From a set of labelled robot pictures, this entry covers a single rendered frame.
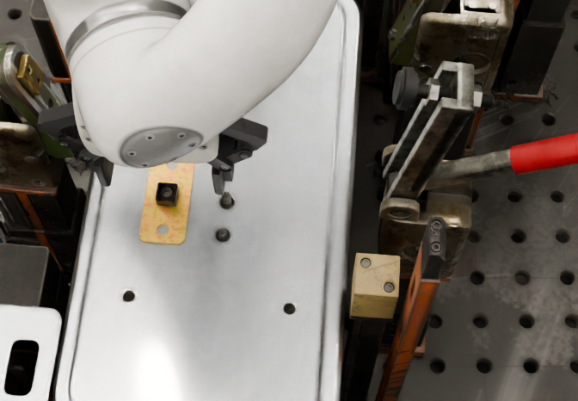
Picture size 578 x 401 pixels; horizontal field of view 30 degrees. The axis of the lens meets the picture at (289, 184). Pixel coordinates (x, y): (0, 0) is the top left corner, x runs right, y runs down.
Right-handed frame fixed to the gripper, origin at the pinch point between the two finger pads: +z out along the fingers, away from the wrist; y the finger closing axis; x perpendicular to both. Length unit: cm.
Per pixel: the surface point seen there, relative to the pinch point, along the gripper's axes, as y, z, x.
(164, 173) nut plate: 0.8, 5.2, -2.1
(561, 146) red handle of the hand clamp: -29.5, -8.5, 0.2
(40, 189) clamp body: 13.2, 12.3, -3.0
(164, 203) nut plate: 0.4, 4.8, 0.9
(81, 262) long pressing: 6.7, 5.7, 6.3
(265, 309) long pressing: -8.8, 5.6, 9.1
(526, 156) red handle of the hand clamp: -27.3, -7.1, 0.3
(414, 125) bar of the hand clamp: -19.1, -8.0, -1.1
